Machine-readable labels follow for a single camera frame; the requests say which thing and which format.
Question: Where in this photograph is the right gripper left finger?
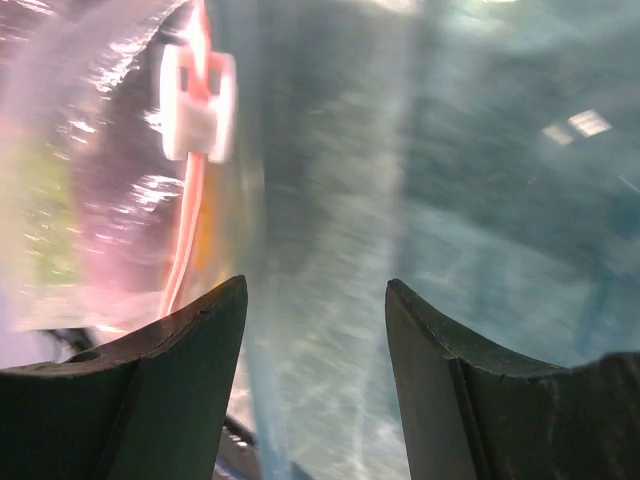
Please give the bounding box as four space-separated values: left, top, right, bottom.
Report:
1 275 248 479

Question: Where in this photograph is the clear zip top bag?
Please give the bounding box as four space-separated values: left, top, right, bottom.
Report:
0 0 251 334

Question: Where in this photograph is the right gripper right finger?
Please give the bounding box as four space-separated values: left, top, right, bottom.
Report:
385 279 639 479

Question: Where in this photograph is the teal transparent food tray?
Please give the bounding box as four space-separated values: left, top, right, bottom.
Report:
223 1 639 479

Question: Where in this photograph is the green apple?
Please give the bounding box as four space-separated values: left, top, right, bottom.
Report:
1 130 79 291

